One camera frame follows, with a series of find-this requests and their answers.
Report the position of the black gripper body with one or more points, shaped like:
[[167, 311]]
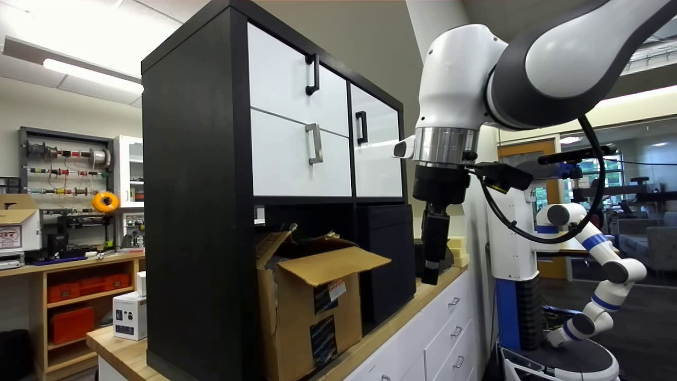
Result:
[[441, 186]]

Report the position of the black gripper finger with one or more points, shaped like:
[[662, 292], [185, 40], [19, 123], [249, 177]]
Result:
[[436, 254]]

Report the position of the brown cardboard box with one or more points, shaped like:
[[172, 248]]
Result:
[[310, 319]]

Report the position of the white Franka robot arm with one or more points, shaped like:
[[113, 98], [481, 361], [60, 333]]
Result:
[[563, 56]]

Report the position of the small white printed box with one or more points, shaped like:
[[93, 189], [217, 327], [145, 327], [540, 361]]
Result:
[[129, 310]]

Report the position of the white box with cardboard lid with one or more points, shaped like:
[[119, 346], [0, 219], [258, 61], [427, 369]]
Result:
[[18, 233]]

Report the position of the pale yellow foam block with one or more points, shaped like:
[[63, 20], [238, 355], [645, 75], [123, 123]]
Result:
[[458, 253]]

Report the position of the black fabric storage bin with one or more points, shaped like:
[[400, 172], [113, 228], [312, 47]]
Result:
[[388, 261]]

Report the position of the white cabinet door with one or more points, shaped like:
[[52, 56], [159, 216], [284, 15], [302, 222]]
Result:
[[378, 162]]

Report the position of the white drawer cabinet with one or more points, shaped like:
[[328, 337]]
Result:
[[436, 331]]

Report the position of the white mobile robot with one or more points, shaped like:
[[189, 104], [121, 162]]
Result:
[[515, 246]]

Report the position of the wooden door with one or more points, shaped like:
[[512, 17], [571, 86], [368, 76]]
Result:
[[526, 152]]

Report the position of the black shelf unit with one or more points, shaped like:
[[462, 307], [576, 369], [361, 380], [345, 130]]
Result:
[[191, 213]]

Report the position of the yellow spool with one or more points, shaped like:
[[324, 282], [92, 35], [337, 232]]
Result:
[[107, 202]]

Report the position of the long red storage bin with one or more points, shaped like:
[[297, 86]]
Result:
[[85, 287]]

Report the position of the long ceiling light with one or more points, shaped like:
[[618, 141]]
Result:
[[92, 76]]

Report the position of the short red storage bin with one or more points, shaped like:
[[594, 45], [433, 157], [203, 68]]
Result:
[[71, 325]]

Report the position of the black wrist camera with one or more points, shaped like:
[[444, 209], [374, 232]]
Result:
[[506, 177]]

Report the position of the grey wall tool rack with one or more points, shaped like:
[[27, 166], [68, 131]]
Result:
[[63, 162]]

